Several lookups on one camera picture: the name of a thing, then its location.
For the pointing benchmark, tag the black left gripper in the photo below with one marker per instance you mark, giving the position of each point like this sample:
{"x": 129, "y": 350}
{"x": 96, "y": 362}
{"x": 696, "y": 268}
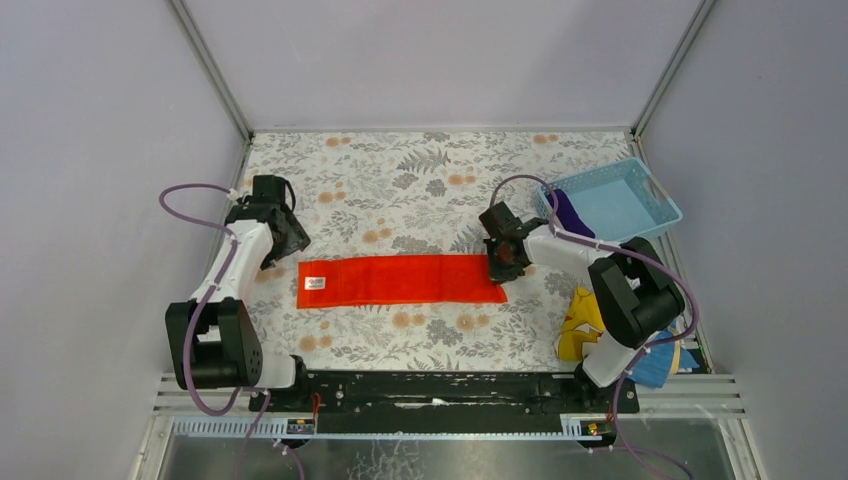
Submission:
{"x": 287, "y": 240}

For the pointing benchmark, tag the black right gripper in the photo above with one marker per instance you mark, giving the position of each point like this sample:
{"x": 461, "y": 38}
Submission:
{"x": 505, "y": 258}

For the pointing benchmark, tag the orange towel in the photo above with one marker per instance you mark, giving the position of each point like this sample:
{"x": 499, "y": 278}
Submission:
{"x": 395, "y": 280}

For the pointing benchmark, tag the purple towel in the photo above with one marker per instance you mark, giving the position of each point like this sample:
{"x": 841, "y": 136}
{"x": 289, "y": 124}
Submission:
{"x": 567, "y": 216}

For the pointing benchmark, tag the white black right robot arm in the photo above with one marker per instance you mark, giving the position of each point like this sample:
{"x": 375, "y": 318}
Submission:
{"x": 635, "y": 292}

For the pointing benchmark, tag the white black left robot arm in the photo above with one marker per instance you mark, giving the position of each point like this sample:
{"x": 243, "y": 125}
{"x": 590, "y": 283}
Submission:
{"x": 212, "y": 339}

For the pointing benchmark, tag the floral patterned table mat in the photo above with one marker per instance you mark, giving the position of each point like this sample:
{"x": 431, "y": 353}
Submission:
{"x": 366, "y": 194}

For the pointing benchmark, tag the light blue plastic basket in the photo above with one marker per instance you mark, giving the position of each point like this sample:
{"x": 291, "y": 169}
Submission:
{"x": 617, "y": 201}

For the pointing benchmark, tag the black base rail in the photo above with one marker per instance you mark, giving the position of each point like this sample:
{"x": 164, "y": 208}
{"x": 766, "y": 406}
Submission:
{"x": 477, "y": 398}

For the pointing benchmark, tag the white slotted cable duct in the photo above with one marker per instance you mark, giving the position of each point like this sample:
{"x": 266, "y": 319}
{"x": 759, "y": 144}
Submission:
{"x": 557, "y": 427}

